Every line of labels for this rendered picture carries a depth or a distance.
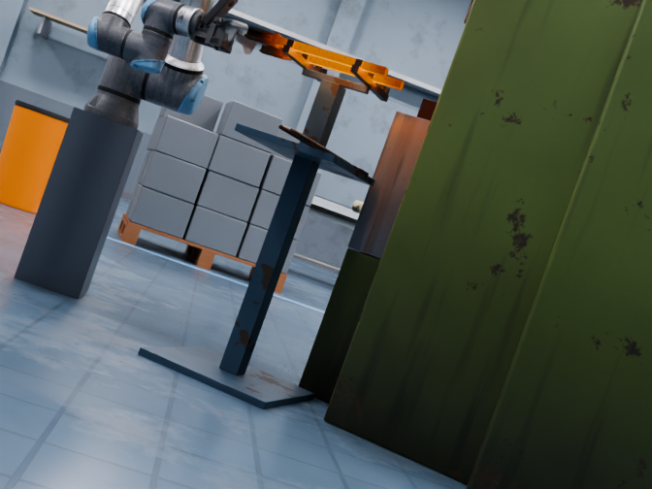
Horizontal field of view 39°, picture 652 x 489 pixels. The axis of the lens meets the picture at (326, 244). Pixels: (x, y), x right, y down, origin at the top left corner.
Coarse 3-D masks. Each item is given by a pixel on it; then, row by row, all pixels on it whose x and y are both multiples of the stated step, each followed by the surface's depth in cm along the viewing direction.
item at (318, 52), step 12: (252, 36) 256; (264, 36) 256; (276, 36) 253; (276, 48) 257; (300, 48) 251; (312, 48) 250; (336, 60) 248; (348, 60) 246; (372, 72) 245; (384, 72) 243
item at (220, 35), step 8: (200, 16) 261; (216, 16) 259; (192, 24) 260; (200, 24) 261; (208, 24) 260; (216, 24) 257; (192, 32) 261; (200, 32) 260; (208, 32) 260; (216, 32) 257; (224, 32) 257; (192, 40) 262; (200, 40) 262; (208, 40) 257; (216, 40) 257; (224, 40) 256; (232, 40) 261; (216, 48) 261; (224, 48) 258; (232, 48) 263
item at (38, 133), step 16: (16, 112) 537; (32, 112) 533; (48, 112) 533; (16, 128) 535; (32, 128) 533; (48, 128) 536; (64, 128) 543; (16, 144) 535; (32, 144) 534; (48, 144) 538; (0, 160) 541; (16, 160) 535; (32, 160) 536; (48, 160) 541; (0, 176) 538; (16, 176) 535; (32, 176) 538; (48, 176) 546; (0, 192) 537; (16, 192) 536; (32, 192) 541; (16, 208) 539; (32, 208) 544
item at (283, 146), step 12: (240, 132) 249; (252, 132) 246; (264, 132) 245; (264, 144) 261; (276, 144) 245; (288, 144) 242; (300, 144) 241; (288, 156) 278; (312, 156) 243; (324, 156) 239; (336, 156) 239; (324, 168) 272; (336, 168) 255; (348, 168) 251; (360, 180) 271; (372, 180) 273
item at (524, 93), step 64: (512, 0) 244; (576, 0) 237; (640, 0) 232; (512, 64) 242; (576, 64) 236; (448, 128) 246; (512, 128) 240; (576, 128) 234; (448, 192) 244; (512, 192) 238; (384, 256) 248; (448, 256) 242; (512, 256) 236; (384, 320) 246; (448, 320) 240; (512, 320) 234; (384, 384) 244; (448, 384) 238; (448, 448) 236
